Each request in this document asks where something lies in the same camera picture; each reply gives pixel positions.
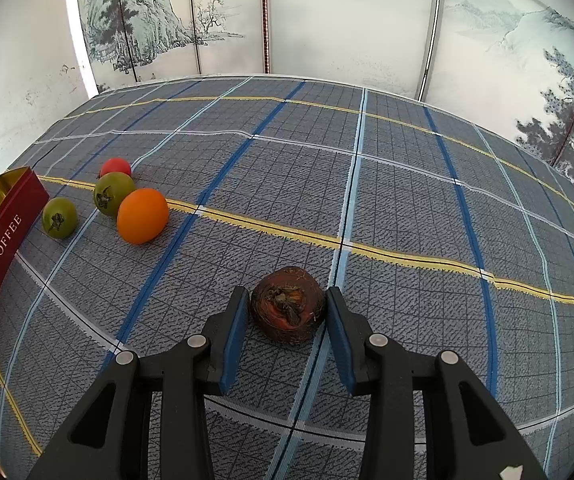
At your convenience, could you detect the painted landscape folding screen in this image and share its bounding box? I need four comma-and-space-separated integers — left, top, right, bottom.
69, 0, 574, 189

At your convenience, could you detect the small red tomato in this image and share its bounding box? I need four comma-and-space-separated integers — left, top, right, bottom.
98, 157, 132, 178

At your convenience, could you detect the dark reddish brown passion fruit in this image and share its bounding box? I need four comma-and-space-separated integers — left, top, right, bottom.
251, 266, 326, 344

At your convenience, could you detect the large green tomato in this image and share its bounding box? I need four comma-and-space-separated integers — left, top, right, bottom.
42, 197, 78, 240

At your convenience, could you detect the smooth orange fruit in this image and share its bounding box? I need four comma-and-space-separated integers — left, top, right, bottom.
116, 188, 169, 245

